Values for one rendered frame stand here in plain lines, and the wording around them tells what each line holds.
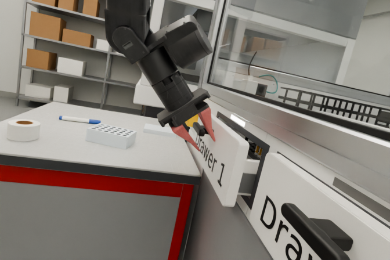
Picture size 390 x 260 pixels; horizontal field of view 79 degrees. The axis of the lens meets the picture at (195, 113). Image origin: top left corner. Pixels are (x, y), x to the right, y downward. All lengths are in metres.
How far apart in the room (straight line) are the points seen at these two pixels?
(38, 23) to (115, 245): 3.97
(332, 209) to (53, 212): 0.62
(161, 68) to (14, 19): 4.68
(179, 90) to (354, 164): 0.27
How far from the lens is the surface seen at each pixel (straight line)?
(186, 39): 0.39
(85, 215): 0.71
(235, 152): 0.37
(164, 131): 0.93
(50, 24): 4.40
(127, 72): 4.64
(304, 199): 0.29
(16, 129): 0.74
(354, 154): 0.28
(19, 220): 0.76
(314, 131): 0.31
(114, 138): 0.73
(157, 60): 0.41
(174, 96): 0.41
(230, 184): 0.39
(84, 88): 4.75
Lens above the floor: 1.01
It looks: 9 degrees down
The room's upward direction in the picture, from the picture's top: 12 degrees clockwise
